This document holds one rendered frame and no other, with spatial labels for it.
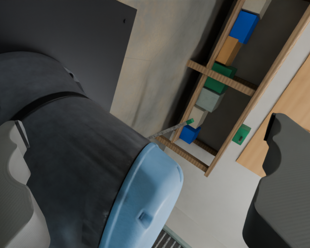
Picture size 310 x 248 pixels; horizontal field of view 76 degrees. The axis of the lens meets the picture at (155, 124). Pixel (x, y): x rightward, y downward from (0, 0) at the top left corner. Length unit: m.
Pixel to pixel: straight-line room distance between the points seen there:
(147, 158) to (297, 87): 2.71
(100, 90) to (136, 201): 0.32
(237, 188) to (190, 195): 0.81
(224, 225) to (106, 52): 3.53
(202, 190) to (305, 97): 1.94
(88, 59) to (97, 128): 0.21
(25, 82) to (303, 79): 2.76
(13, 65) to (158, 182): 0.22
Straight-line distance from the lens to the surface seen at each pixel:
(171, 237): 3.49
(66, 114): 0.24
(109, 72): 0.45
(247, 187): 3.29
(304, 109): 2.89
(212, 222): 3.79
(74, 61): 0.38
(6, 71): 0.30
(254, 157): 3.06
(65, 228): 0.20
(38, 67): 0.31
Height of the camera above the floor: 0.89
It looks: 21 degrees down
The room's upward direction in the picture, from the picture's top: 123 degrees clockwise
